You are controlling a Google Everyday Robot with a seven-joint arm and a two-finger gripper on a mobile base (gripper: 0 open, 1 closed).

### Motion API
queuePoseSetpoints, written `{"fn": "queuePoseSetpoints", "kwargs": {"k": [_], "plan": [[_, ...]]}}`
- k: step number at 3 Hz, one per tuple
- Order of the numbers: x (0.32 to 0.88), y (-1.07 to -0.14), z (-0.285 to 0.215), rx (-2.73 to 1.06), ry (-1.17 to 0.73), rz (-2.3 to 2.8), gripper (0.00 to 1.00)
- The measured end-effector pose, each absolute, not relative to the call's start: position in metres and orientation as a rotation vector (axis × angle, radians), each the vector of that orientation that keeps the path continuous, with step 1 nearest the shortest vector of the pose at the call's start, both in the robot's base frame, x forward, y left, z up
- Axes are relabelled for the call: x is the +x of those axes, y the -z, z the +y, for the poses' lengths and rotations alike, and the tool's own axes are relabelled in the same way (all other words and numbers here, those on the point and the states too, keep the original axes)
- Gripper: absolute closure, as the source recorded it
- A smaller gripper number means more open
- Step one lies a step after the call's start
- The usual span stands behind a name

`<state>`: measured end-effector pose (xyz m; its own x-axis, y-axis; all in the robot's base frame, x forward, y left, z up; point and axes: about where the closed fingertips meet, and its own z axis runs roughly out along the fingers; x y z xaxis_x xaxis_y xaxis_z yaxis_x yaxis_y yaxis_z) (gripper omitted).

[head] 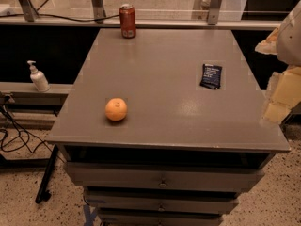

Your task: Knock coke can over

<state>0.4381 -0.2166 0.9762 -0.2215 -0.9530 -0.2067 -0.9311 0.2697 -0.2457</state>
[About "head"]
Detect black floor stand leg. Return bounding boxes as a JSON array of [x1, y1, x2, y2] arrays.
[[35, 145, 58, 204]]

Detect black floor cables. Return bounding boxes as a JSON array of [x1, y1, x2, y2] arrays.
[[0, 105, 55, 153]]

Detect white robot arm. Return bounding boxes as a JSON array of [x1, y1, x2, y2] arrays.
[[255, 1, 301, 124]]

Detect white pump soap bottle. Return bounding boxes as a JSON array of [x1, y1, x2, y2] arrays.
[[27, 60, 50, 92]]

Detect red coke can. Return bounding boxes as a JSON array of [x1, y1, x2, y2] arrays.
[[119, 4, 136, 39]]

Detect grey drawer cabinet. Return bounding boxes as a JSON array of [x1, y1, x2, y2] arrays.
[[48, 29, 290, 226]]

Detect grey metal railing frame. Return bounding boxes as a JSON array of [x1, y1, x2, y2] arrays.
[[0, 0, 301, 31]]

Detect orange fruit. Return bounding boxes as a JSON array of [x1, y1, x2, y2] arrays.
[[105, 98, 128, 121]]

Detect black cable on ledge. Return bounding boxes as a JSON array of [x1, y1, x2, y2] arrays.
[[0, 12, 120, 23]]

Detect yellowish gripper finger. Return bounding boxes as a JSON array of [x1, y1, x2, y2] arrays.
[[255, 27, 279, 55], [261, 102, 291, 124]]

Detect dark blue snack packet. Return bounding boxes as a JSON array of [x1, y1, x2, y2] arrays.
[[199, 64, 222, 89]]

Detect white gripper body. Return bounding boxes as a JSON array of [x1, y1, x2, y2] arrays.
[[271, 66, 301, 108]]

